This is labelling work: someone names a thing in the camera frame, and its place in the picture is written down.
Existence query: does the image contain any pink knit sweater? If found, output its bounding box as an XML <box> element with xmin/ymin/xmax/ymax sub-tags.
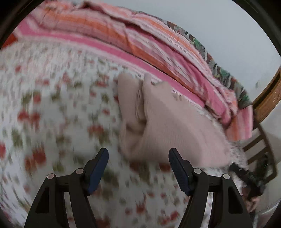
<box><xmin>117</xmin><ymin>73</ymin><xmax>231</xmax><ymax>168</ymax></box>

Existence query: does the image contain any pink striped quilt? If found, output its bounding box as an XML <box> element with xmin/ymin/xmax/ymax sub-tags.
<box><xmin>14</xmin><ymin>1</ymin><xmax>253</xmax><ymax>141</ymax></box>

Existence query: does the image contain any dark patterned blanket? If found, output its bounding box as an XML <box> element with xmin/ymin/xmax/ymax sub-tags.
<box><xmin>162</xmin><ymin>19</ymin><xmax>252</xmax><ymax>110</ymax></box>

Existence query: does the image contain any floral bed sheet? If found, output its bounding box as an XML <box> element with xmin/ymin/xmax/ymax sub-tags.
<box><xmin>1</xmin><ymin>41</ymin><xmax>188</xmax><ymax>227</ymax></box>

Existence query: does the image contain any right hand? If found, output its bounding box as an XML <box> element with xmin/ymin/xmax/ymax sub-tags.
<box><xmin>242</xmin><ymin>187</ymin><xmax>260</xmax><ymax>213</ymax></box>

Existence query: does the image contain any red pillow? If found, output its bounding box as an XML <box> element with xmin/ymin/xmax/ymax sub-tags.
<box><xmin>2</xmin><ymin>33</ymin><xmax>18</xmax><ymax>48</ymax></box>

